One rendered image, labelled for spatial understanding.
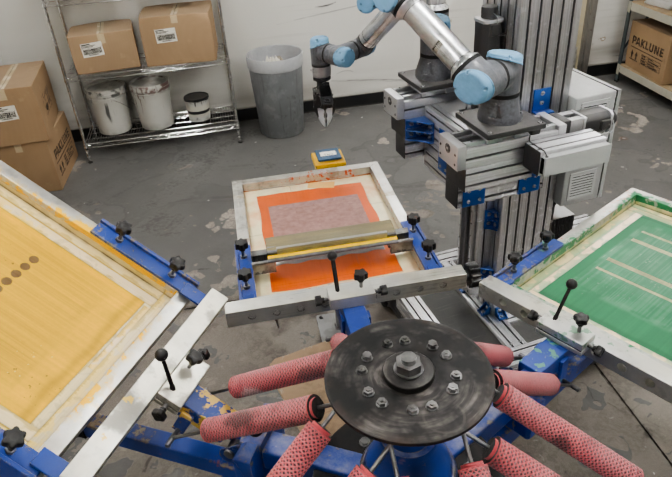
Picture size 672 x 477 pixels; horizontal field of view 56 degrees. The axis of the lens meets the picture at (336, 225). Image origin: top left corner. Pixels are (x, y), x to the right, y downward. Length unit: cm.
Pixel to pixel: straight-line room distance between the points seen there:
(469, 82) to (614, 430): 159
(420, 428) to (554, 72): 171
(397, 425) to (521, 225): 177
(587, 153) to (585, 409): 117
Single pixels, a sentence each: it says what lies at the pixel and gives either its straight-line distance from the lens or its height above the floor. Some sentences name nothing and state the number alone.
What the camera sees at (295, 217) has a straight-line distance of 226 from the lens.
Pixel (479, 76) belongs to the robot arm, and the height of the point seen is 147.
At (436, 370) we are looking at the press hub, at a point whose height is 131.
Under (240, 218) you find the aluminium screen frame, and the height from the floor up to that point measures 99.
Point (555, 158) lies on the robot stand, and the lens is 221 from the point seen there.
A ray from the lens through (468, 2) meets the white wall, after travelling 583.
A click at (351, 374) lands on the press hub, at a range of 114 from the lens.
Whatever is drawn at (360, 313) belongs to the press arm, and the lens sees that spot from 168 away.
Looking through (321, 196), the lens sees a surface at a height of 96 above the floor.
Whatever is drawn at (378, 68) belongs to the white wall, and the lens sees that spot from 573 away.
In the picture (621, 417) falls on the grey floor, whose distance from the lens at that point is 296.
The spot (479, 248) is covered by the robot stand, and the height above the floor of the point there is 58.
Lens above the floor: 212
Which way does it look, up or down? 32 degrees down
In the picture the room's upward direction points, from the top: 4 degrees counter-clockwise
